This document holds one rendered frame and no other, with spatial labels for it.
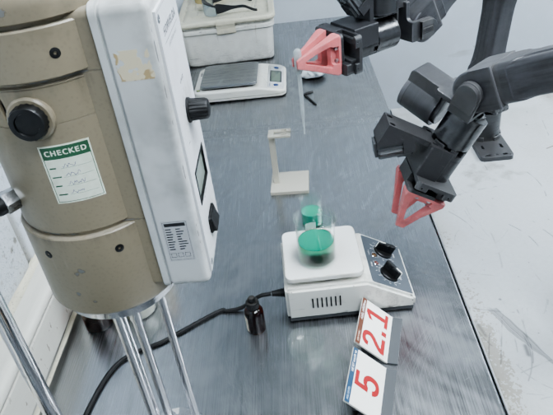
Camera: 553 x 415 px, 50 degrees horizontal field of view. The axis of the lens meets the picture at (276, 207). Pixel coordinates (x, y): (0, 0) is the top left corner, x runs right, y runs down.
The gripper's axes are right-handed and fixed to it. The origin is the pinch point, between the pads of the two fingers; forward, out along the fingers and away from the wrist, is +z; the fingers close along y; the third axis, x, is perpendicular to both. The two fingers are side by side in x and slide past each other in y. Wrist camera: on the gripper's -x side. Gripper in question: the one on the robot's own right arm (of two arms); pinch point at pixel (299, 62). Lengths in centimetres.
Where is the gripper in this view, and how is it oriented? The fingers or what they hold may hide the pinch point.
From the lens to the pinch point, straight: 99.2
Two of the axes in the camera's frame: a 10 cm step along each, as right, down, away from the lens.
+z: -8.3, 3.9, -3.9
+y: 5.4, 4.3, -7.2
